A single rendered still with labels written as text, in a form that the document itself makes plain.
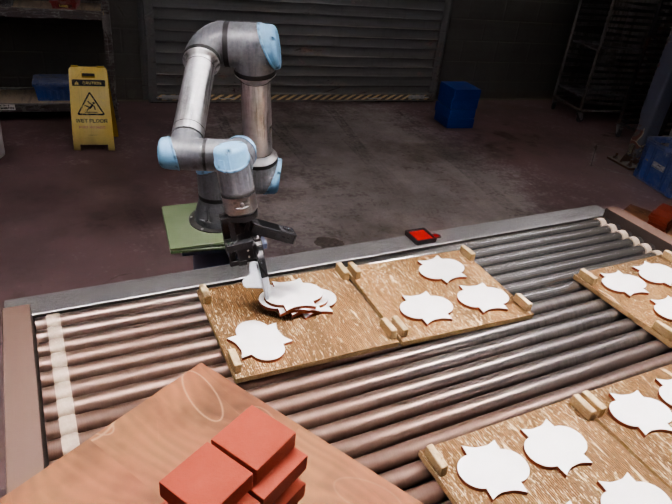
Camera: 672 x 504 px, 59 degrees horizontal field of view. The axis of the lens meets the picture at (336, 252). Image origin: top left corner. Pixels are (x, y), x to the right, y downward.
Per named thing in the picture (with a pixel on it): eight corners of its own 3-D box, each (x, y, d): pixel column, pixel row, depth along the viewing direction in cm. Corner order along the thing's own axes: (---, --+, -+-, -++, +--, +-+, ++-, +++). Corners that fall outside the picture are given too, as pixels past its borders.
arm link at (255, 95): (237, 179, 195) (226, 13, 158) (283, 180, 196) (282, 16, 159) (233, 201, 186) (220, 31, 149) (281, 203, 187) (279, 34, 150)
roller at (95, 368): (42, 383, 129) (39, 366, 126) (642, 251, 212) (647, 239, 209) (44, 398, 125) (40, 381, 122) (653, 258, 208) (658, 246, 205)
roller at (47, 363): (41, 368, 132) (37, 351, 130) (630, 244, 215) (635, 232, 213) (42, 382, 129) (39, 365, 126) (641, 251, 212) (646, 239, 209)
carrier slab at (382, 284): (343, 271, 171) (344, 267, 171) (460, 253, 187) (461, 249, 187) (402, 346, 145) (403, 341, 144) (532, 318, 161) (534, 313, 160)
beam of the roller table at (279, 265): (7, 319, 149) (3, 299, 146) (591, 217, 237) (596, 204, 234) (8, 339, 142) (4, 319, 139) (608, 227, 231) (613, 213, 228)
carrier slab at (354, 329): (197, 295, 154) (197, 290, 154) (338, 271, 171) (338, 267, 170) (235, 384, 128) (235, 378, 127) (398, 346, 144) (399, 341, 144)
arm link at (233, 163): (249, 137, 130) (245, 149, 122) (257, 184, 135) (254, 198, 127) (214, 141, 130) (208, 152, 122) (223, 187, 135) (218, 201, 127)
